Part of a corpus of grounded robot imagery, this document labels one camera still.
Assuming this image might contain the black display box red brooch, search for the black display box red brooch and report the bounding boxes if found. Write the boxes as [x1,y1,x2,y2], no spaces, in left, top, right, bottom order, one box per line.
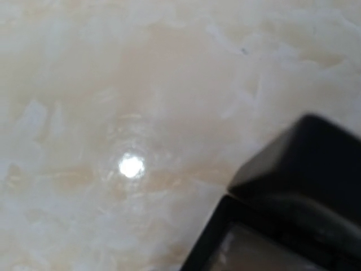
[181,114,360,270]

